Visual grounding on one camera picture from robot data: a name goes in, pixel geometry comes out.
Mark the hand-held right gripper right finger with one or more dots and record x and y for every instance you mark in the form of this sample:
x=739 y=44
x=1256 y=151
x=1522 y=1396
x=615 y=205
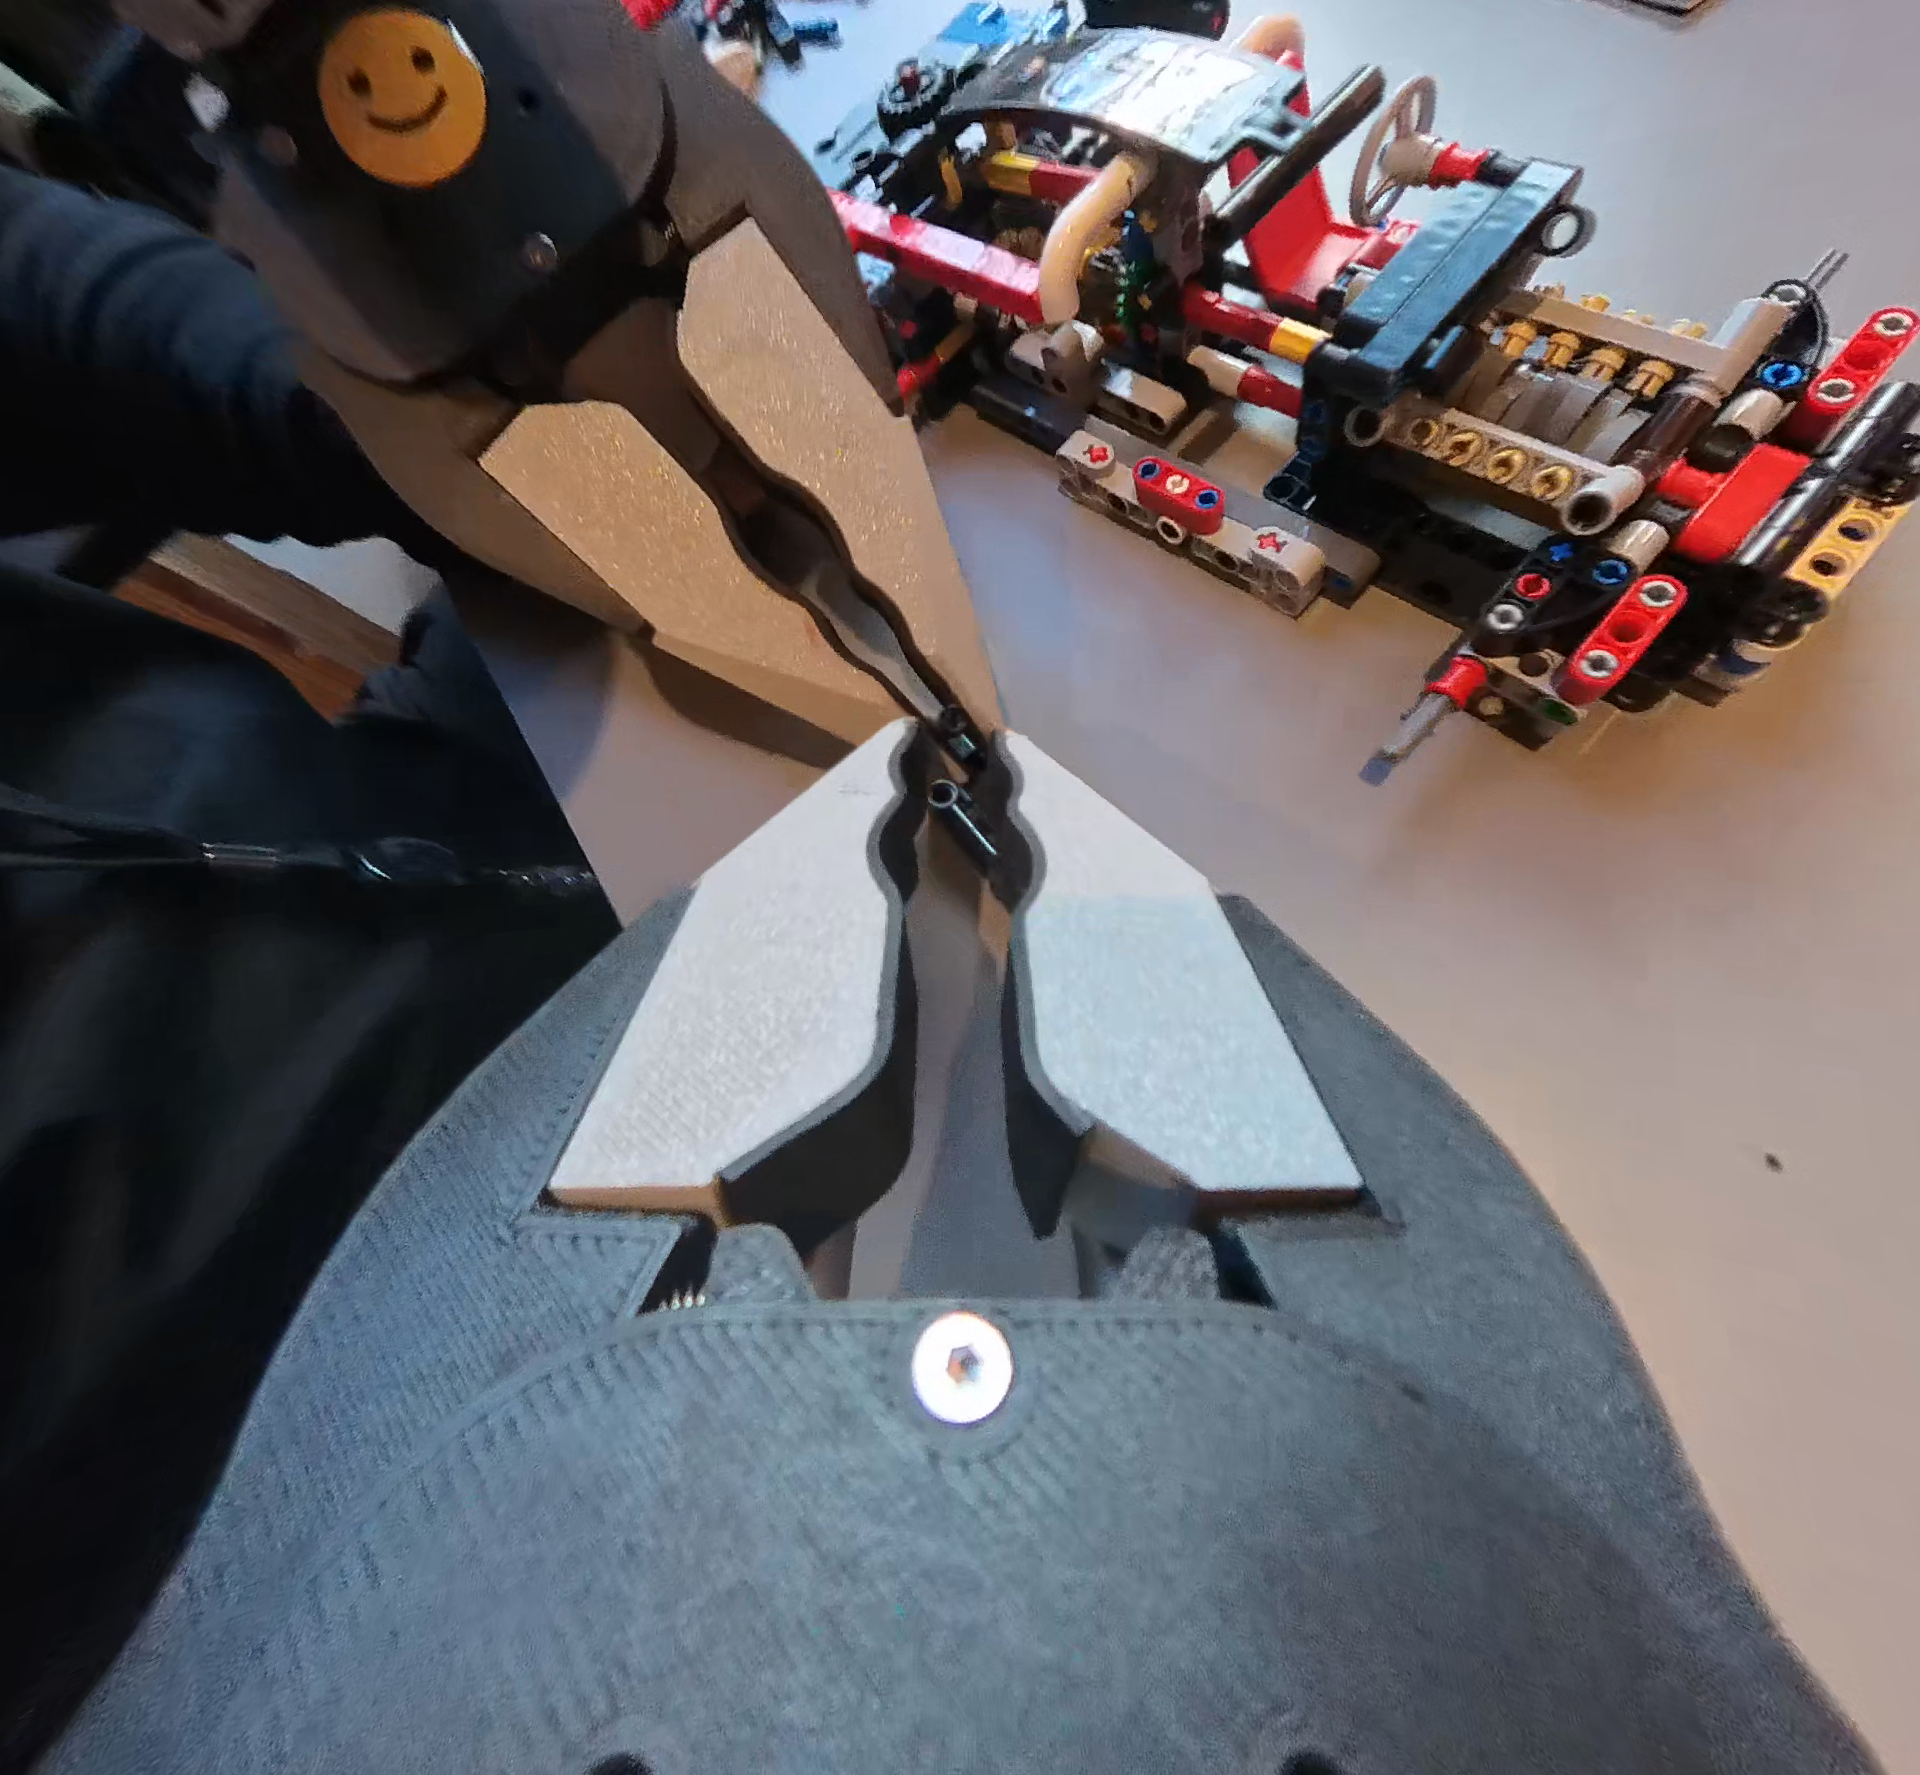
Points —
x=1171 y=1039

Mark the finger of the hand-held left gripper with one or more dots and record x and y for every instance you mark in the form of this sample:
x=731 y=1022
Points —
x=617 y=500
x=811 y=395

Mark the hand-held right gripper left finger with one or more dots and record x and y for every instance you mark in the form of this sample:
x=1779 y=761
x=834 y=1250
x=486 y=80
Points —
x=751 y=1039

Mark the small black pin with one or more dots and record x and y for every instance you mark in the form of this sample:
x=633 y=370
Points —
x=967 y=818

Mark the black brick assembly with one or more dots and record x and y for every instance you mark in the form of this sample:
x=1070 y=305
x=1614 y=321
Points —
x=961 y=736

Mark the toy brick car chassis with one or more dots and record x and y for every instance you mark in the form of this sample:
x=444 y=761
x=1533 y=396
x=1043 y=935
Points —
x=1427 y=349

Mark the person's left forearm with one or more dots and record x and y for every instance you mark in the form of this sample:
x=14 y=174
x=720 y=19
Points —
x=136 y=349

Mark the grey desk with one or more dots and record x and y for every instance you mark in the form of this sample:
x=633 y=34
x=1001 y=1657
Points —
x=1499 y=979

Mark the black badge reel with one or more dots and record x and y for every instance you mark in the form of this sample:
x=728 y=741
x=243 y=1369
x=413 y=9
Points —
x=376 y=859

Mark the person's dark clothed body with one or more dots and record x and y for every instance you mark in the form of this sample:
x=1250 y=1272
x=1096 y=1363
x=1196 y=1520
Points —
x=225 y=1128

